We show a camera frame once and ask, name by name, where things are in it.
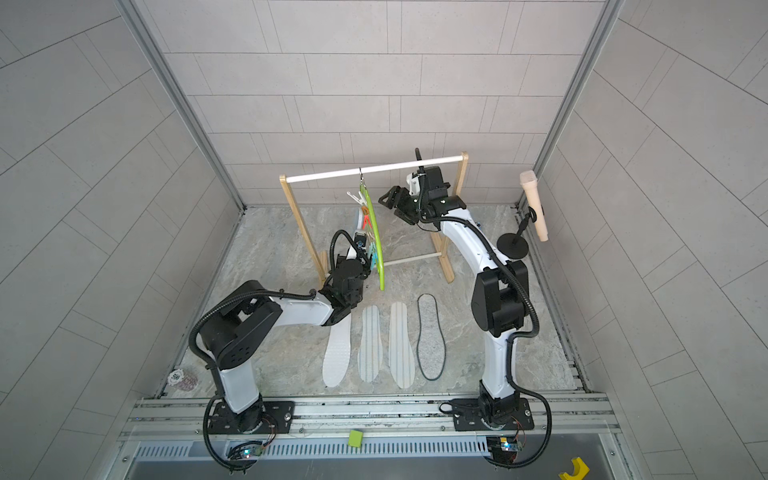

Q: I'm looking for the wooden clothes rack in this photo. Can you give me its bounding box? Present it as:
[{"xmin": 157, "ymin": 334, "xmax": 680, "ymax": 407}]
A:
[{"xmin": 279, "ymin": 152, "xmax": 469, "ymax": 290}]

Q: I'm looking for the white textured foam insole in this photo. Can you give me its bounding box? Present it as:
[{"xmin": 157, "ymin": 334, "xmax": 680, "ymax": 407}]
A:
[{"xmin": 322, "ymin": 315, "xmax": 352, "ymax": 388}]

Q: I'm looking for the green clip hanger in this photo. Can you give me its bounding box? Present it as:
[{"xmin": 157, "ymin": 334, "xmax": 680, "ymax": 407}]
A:
[{"xmin": 351, "ymin": 174, "xmax": 386, "ymax": 291}]

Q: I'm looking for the white striped insole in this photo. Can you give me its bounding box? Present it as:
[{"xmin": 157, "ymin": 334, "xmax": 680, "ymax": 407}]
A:
[
  {"xmin": 358, "ymin": 305, "xmax": 383, "ymax": 383},
  {"xmin": 388, "ymin": 302, "xmax": 416, "ymax": 389}
]

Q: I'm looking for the dark grey felt insole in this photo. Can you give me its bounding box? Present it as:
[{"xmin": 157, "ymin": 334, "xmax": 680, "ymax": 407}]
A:
[{"xmin": 416, "ymin": 293, "xmax": 447, "ymax": 381}]

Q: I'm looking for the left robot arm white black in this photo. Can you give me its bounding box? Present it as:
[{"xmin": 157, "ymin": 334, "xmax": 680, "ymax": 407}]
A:
[{"xmin": 188, "ymin": 230, "xmax": 373, "ymax": 433}]

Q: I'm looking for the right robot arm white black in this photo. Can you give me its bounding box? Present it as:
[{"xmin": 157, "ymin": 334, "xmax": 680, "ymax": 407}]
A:
[{"xmin": 379, "ymin": 165, "xmax": 552, "ymax": 469}]

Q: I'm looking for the black microphone stand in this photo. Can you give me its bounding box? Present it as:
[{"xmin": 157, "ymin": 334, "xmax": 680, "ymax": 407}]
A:
[{"xmin": 496, "ymin": 207, "xmax": 540, "ymax": 260}]

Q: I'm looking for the green sticky block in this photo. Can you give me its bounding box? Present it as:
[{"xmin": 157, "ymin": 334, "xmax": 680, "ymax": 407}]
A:
[{"xmin": 347, "ymin": 430, "xmax": 363, "ymax": 449}]

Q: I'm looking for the left circuit board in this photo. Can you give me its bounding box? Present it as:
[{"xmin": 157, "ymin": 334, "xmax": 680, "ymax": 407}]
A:
[{"xmin": 227, "ymin": 440, "xmax": 267, "ymax": 461}]

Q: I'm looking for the circuit board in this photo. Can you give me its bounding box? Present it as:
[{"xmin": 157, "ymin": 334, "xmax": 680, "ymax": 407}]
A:
[
  {"xmin": 486, "ymin": 436, "xmax": 521, "ymax": 464},
  {"xmin": 227, "ymin": 440, "xmax": 267, "ymax": 461}
]

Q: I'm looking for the right circuit board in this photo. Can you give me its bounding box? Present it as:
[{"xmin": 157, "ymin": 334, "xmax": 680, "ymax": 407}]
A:
[{"xmin": 486, "ymin": 436, "xmax": 521, "ymax": 464}]

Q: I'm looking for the yellow plastic hook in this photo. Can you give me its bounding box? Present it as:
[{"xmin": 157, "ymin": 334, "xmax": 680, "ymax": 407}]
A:
[{"xmin": 559, "ymin": 457, "xmax": 590, "ymax": 480}]

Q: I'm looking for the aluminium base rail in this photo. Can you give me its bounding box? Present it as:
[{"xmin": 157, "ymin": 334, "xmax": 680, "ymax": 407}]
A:
[{"xmin": 118, "ymin": 391, "xmax": 621, "ymax": 441}]

